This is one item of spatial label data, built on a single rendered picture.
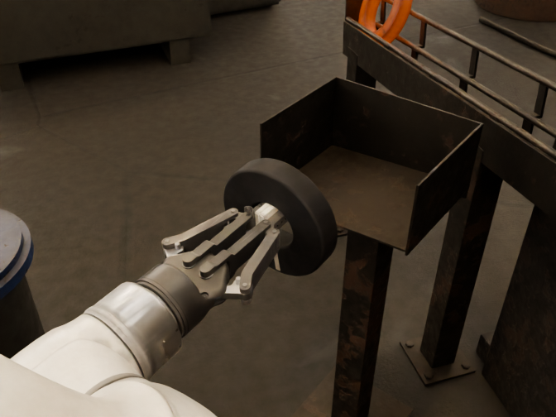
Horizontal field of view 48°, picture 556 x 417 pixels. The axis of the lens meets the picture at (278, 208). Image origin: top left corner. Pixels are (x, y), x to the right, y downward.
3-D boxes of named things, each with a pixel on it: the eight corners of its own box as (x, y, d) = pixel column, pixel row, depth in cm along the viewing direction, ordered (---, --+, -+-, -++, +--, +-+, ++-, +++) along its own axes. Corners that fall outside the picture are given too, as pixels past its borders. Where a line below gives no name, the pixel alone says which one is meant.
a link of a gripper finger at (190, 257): (194, 289, 68) (184, 284, 68) (256, 232, 74) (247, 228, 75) (189, 265, 65) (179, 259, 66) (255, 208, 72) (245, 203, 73)
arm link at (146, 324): (151, 401, 60) (194, 361, 64) (135, 343, 54) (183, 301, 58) (92, 356, 65) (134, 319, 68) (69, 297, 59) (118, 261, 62)
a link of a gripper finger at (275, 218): (255, 229, 71) (275, 239, 69) (281, 206, 74) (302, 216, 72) (255, 238, 72) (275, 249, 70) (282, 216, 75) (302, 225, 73)
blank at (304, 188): (228, 144, 77) (210, 156, 75) (333, 173, 68) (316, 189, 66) (249, 241, 86) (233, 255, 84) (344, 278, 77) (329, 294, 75)
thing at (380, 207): (318, 353, 148) (335, 75, 105) (417, 412, 135) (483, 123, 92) (265, 411, 136) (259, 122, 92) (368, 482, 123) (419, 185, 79)
